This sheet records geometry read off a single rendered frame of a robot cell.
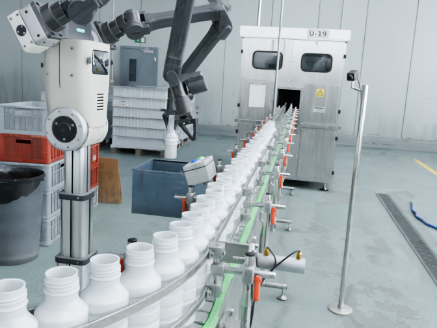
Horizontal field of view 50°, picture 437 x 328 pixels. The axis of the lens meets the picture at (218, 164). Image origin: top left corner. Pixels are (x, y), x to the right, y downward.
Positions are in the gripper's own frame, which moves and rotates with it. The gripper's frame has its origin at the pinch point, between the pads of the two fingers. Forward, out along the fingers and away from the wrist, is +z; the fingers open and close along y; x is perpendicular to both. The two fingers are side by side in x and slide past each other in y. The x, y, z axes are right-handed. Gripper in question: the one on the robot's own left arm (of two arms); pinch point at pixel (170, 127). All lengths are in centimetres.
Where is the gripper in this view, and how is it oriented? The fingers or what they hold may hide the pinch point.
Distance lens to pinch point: 234.8
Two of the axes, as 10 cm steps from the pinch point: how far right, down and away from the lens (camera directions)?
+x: -1.7, 1.3, -9.8
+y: -9.8, -1.1, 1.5
